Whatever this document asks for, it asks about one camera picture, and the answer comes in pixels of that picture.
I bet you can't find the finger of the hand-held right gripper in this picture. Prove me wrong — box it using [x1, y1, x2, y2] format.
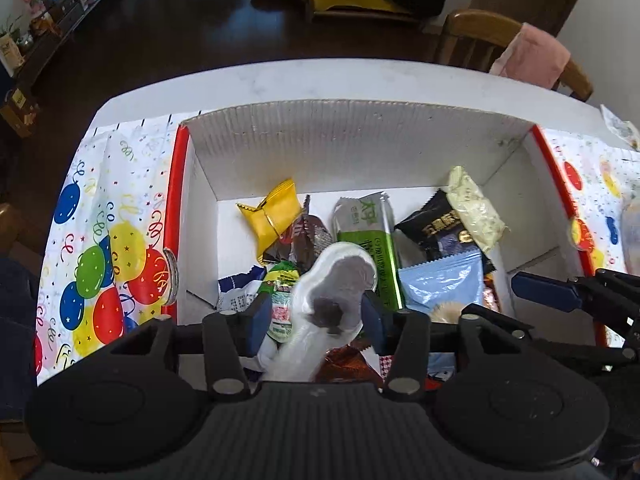
[520, 331, 640, 377]
[510, 268, 640, 322]

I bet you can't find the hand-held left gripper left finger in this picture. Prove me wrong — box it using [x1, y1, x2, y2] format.
[109, 291, 274, 403]

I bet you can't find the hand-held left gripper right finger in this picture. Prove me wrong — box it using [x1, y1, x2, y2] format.
[362, 291, 532, 403]

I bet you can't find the white blue snack packet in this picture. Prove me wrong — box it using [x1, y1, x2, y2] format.
[217, 265, 269, 314]

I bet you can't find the green white small packet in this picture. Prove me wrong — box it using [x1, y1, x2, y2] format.
[264, 259, 302, 344]

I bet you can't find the white clear snack packet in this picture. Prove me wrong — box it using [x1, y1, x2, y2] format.
[259, 241, 379, 384]

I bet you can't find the reddish brown snack packet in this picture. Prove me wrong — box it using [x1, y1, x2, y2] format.
[319, 344, 384, 387]

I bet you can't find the light blue snack packet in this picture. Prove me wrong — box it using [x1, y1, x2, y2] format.
[398, 252, 487, 324]

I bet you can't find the green snack bar packet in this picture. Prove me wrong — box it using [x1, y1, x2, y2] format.
[332, 190, 407, 312]

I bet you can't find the dark brown snack packet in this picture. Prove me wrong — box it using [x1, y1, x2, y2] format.
[261, 214, 334, 274]

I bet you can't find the black snack packet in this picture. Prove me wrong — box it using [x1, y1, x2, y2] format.
[393, 188, 497, 275]

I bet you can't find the pale yellow snack packet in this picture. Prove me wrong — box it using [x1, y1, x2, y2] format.
[446, 165, 511, 254]

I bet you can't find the white cardboard box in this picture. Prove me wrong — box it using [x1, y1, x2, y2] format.
[162, 99, 609, 392]

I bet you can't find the clear plastic bag of buns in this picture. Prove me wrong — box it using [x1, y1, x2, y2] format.
[599, 104, 640, 152]

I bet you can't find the balloon printed tablecloth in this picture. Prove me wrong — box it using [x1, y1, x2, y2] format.
[33, 110, 640, 387]

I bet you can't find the pink cloth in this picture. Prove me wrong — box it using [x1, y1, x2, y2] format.
[489, 22, 572, 92]

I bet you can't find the wooden chair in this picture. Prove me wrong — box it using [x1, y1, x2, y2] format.
[434, 8, 596, 103]
[0, 202, 47, 262]

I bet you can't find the small brown cardboard box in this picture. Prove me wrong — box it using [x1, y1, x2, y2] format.
[2, 87, 42, 139]

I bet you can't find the dark tv cabinet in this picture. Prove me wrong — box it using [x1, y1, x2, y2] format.
[0, 0, 135, 87]

